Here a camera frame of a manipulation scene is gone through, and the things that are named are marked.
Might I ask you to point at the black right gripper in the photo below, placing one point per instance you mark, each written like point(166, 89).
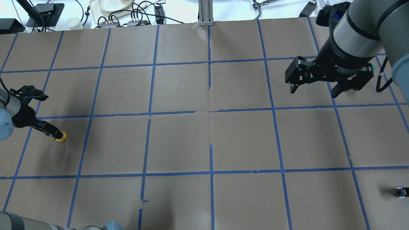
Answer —
point(338, 60)

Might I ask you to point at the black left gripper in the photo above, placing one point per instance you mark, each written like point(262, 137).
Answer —
point(23, 117)

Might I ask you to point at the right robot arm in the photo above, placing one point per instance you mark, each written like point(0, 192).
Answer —
point(358, 31)

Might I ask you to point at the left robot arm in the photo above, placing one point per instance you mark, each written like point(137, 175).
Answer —
point(15, 112)

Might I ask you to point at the black monitor stand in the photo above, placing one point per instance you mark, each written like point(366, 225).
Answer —
point(42, 15)

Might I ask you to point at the black power adapter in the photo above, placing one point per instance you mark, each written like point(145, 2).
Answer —
point(308, 9)

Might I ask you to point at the white paper cup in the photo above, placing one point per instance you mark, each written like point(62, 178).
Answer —
point(74, 23)

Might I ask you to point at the beige tray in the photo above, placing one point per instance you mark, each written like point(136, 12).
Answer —
point(96, 12)

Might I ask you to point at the beige plate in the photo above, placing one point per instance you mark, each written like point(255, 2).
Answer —
point(113, 5)

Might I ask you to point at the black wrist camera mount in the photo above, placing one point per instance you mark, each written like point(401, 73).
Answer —
point(26, 93)

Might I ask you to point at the aluminium frame post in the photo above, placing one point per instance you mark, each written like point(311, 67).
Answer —
point(205, 13)

